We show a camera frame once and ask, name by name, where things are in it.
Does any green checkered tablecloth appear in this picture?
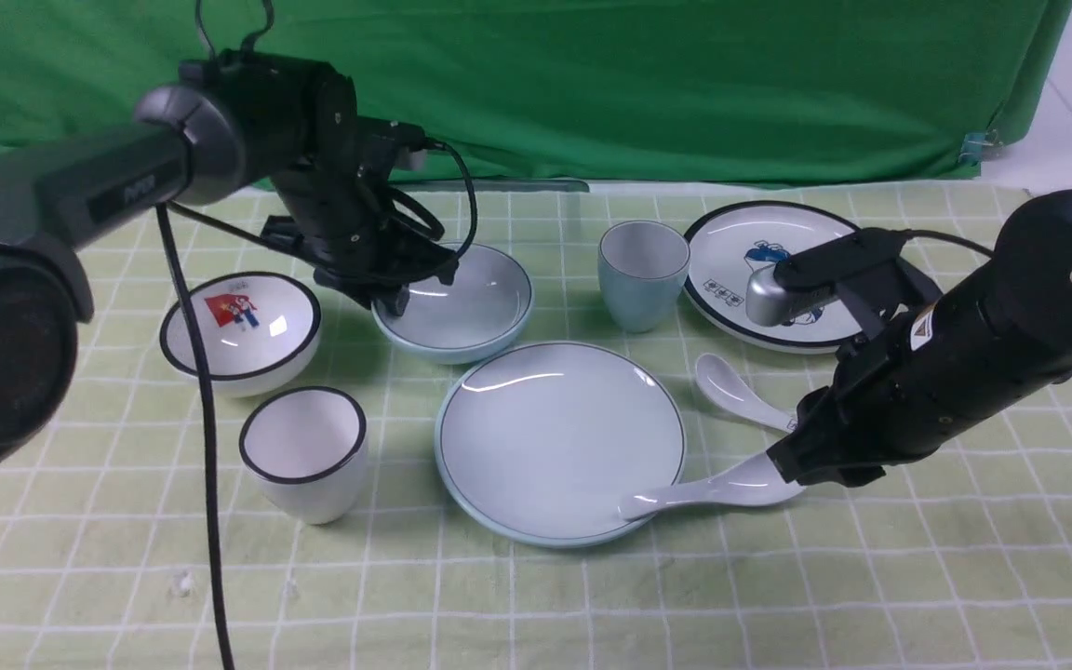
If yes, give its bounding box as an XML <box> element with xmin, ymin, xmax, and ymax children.
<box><xmin>0</xmin><ymin>217</ymin><xmax>1072</xmax><ymax>669</ymax></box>

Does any white cup with bicycle picture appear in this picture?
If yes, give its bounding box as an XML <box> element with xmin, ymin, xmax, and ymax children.
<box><xmin>238</xmin><ymin>385</ymin><xmax>369</xmax><ymax>526</ymax></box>

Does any white plate with blue picture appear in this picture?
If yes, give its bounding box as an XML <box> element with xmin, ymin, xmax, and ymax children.
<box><xmin>682</xmin><ymin>200</ymin><xmax>881</xmax><ymax>355</ymax></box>

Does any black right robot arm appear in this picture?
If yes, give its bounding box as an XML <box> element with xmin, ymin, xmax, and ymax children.
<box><xmin>747</xmin><ymin>188</ymin><xmax>1072</xmax><ymax>488</ymax></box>

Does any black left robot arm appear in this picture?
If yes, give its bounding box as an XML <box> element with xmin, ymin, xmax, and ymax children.
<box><xmin>0</xmin><ymin>49</ymin><xmax>463</xmax><ymax>462</ymax></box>

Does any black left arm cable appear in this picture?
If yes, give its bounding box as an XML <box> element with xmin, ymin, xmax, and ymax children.
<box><xmin>154</xmin><ymin>203</ymin><xmax>237</xmax><ymax>670</ymax></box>

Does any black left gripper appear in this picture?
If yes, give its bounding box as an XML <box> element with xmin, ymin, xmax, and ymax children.
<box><xmin>262</xmin><ymin>117</ymin><xmax>459</xmax><ymax>308</ymax></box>

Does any light blue large plate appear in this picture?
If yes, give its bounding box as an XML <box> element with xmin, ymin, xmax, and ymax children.
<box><xmin>434</xmin><ymin>341</ymin><xmax>688</xmax><ymax>550</ymax></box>

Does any light blue shallow bowl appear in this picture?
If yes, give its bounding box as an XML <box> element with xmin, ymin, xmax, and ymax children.
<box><xmin>371</xmin><ymin>245</ymin><xmax>535</xmax><ymax>364</ymax></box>

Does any green backdrop cloth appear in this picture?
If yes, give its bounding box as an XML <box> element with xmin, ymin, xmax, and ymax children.
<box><xmin>0</xmin><ymin>1</ymin><xmax>1072</xmax><ymax>185</ymax></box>

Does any white bowl with flag picture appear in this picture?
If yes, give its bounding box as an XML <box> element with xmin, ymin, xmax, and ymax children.
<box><xmin>190</xmin><ymin>271</ymin><xmax>323</xmax><ymax>398</ymax></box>

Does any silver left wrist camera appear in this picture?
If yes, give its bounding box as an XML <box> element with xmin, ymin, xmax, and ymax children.
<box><xmin>390</xmin><ymin>140</ymin><xmax>429</xmax><ymax>172</ymax></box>

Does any light blue cup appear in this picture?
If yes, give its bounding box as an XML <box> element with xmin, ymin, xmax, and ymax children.
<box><xmin>598</xmin><ymin>220</ymin><xmax>690</xmax><ymax>332</ymax></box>

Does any white ceramic spoon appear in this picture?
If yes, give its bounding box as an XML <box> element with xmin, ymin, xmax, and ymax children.
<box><xmin>694</xmin><ymin>353</ymin><xmax>798</xmax><ymax>433</ymax></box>
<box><xmin>617</xmin><ymin>452</ymin><xmax>805</xmax><ymax>521</ymax></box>

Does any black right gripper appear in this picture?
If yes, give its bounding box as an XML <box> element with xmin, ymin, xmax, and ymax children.
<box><xmin>766</xmin><ymin>316</ymin><xmax>947</xmax><ymax>489</ymax></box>

